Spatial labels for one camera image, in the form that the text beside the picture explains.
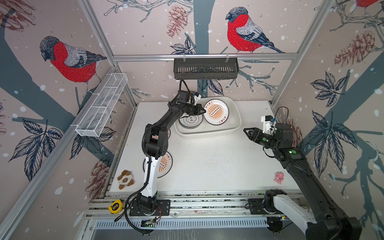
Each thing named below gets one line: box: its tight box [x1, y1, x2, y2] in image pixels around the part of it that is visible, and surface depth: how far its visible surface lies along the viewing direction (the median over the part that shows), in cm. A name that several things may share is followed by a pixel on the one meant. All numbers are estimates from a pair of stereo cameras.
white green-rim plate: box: [179, 113, 204, 130], surface depth 109 cm
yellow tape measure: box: [108, 199, 123, 214], surface depth 74 cm
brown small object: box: [117, 170, 135, 190], surface depth 82 cm
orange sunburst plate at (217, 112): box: [203, 98, 230, 126], surface depth 100 cm
